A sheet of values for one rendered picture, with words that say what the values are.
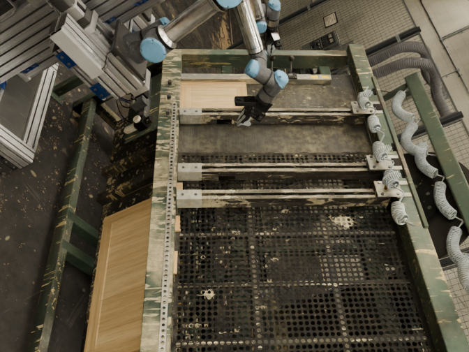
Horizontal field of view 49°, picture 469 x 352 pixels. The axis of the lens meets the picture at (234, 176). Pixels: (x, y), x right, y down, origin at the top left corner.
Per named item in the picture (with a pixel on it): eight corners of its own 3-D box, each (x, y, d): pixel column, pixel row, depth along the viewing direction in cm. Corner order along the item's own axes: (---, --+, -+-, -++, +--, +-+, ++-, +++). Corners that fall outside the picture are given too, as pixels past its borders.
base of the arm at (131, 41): (121, 47, 236) (138, 38, 232) (123, 28, 246) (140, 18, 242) (141, 70, 246) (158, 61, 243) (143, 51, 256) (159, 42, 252)
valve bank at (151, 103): (117, 72, 323) (149, 56, 314) (132, 88, 332) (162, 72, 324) (108, 128, 290) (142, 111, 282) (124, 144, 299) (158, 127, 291)
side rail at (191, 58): (182, 62, 349) (181, 48, 341) (343, 63, 356) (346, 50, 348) (181, 68, 345) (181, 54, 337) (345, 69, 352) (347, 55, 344)
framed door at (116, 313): (106, 219, 311) (104, 217, 310) (182, 187, 292) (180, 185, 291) (84, 369, 252) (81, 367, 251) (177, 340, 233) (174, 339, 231)
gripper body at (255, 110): (258, 123, 250) (273, 107, 243) (243, 116, 247) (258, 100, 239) (257, 112, 255) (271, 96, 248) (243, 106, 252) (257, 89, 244)
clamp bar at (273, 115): (180, 114, 305) (179, 82, 288) (377, 114, 313) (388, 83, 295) (179, 126, 299) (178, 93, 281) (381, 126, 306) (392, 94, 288)
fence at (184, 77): (181, 78, 328) (181, 73, 325) (329, 79, 334) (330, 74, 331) (181, 83, 325) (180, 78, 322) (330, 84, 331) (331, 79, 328)
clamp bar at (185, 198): (177, 195, 265) (175, 163, 247) (404, 193, 272) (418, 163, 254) (176, 211, 258) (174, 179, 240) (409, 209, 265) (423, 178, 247)
